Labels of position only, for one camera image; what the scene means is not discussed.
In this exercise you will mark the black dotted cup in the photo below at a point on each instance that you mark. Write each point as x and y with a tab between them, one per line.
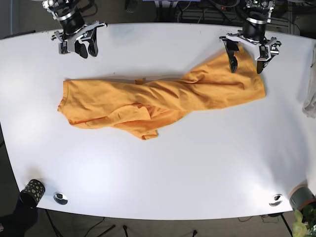
32	193

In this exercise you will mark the left silver table grommet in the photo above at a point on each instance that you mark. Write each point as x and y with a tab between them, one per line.
60	198

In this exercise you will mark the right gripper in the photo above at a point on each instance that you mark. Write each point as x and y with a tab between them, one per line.
78	37

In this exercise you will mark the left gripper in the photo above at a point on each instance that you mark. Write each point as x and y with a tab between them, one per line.
264	50

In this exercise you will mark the grey plant pot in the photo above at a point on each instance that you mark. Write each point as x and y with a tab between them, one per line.
302	196

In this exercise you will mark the grey T-shirt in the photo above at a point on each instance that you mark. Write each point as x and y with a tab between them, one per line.
309	106

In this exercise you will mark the right silver table grommet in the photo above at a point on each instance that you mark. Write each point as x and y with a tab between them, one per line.
276	200

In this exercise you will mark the orange yellow T-shirt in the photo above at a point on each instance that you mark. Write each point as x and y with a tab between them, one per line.
142	107

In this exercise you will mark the green potted plant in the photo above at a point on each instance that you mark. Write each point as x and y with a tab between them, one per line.
305	222

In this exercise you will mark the silver table grommet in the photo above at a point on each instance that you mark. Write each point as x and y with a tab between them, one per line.
60	198
276	200

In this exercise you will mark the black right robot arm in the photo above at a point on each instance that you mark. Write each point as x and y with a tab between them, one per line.
64	9

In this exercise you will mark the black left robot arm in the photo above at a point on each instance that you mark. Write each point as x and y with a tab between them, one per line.
256	14

